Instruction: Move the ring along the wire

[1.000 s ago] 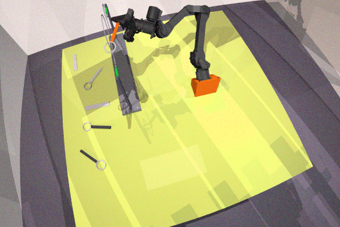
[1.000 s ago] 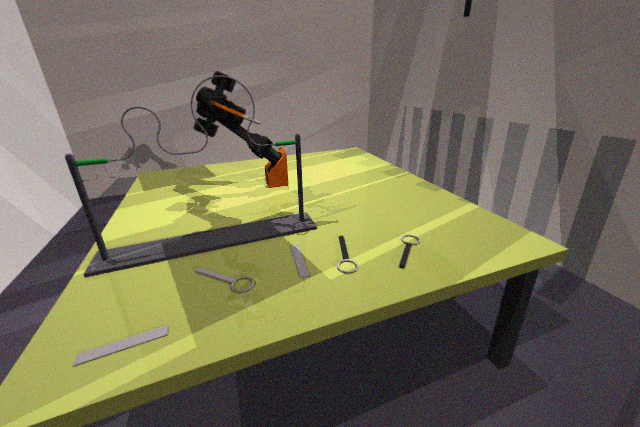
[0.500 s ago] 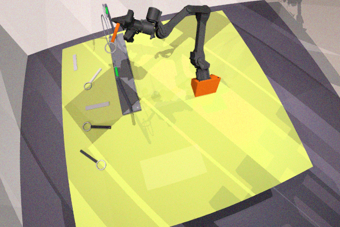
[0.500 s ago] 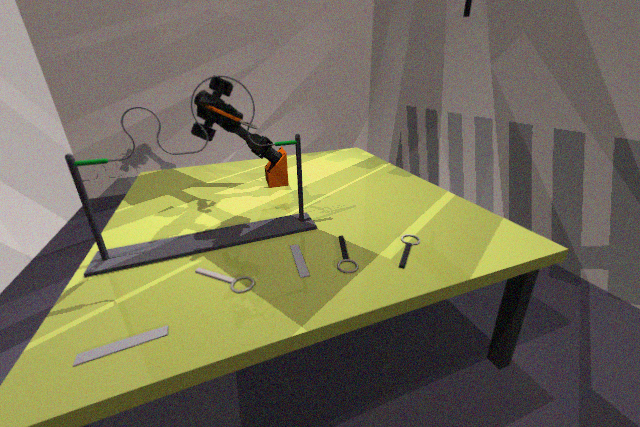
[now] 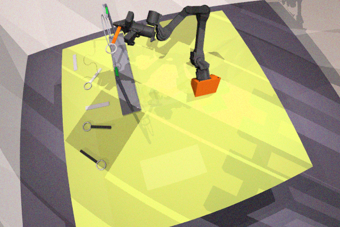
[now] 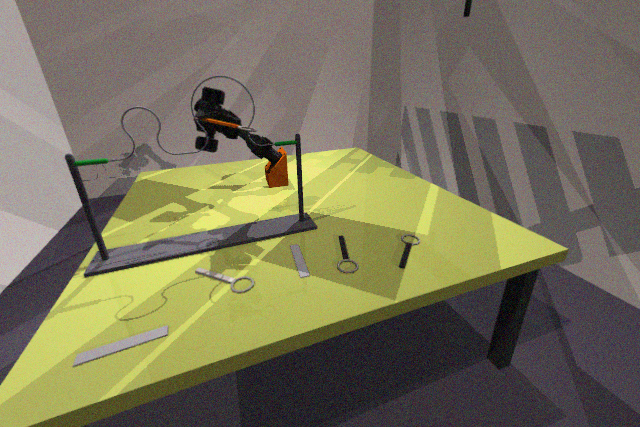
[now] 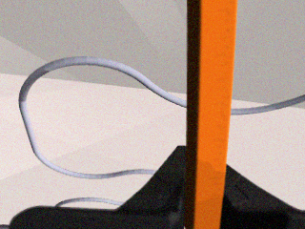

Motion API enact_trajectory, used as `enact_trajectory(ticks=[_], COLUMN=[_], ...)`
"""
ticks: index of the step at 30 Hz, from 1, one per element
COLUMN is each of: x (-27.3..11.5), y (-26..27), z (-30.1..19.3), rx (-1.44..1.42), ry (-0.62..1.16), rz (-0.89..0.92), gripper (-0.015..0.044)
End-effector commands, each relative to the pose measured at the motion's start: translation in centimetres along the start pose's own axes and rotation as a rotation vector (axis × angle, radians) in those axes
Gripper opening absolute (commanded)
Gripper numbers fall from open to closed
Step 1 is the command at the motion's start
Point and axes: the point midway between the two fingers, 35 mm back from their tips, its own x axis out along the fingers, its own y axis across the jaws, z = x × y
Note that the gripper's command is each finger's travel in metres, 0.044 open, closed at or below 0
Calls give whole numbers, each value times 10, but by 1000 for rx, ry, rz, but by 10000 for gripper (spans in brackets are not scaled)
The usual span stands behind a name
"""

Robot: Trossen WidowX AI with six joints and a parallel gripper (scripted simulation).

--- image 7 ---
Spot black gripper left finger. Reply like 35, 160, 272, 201
9, 145, 186, 229

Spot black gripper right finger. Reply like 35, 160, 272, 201
220, 163, 305, 229

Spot orange handle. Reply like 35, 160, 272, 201
184, 0, 237, 229

